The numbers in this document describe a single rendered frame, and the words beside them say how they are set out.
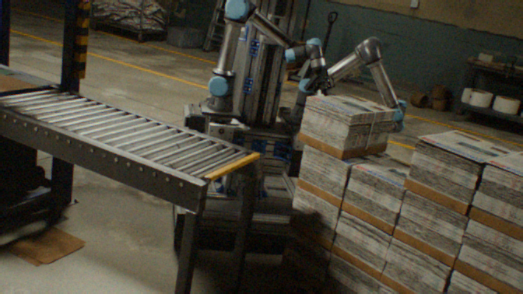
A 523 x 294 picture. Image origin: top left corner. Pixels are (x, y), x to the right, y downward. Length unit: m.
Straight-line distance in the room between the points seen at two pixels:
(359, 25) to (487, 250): 7.38
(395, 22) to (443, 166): 7.03
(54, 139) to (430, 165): 1.61
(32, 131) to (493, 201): 1.94
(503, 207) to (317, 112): 0.95
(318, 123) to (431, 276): 0.86
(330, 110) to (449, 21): 6.63
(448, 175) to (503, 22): 6.82
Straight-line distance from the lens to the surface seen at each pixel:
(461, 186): 2.28
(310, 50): 2.85
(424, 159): 2.34
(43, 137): 2.57
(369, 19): 9.34
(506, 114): 8.43
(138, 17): 10.12
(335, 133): 2.58
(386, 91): 3.07
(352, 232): 2.60
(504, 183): 2.22
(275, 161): 3.20
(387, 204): 2.47
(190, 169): 2.23
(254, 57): 3.21
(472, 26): 9.05
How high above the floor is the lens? 1.61
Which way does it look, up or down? 18 degrees down
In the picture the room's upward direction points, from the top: 10 degrees clockwise
